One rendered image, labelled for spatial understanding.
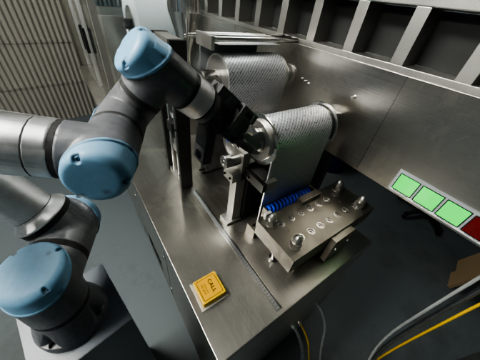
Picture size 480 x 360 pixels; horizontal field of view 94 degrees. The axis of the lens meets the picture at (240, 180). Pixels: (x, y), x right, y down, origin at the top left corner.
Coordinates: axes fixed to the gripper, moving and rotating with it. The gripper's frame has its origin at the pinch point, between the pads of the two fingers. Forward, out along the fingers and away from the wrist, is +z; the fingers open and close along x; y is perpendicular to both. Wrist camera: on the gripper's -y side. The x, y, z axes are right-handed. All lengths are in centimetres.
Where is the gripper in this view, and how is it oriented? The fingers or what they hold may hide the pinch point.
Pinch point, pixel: (249, 149)
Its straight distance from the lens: 60.0
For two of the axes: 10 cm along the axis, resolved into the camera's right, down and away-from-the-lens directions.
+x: -5.6, -5.8, 5.9
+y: 6.1, -7.7, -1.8
